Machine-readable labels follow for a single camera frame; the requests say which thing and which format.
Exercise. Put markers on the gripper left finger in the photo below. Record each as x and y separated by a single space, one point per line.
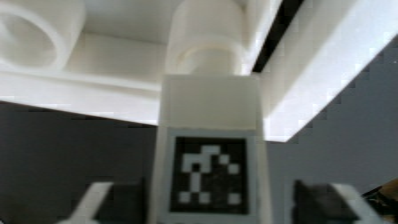
112 204

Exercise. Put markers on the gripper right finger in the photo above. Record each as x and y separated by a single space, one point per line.
328 204

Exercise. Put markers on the white chair leg with tag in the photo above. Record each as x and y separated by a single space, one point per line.
209 178

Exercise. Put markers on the white chair seat block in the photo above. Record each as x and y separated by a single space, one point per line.
87 49

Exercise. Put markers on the white U-shaped fence frame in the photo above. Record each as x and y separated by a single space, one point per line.
337 34

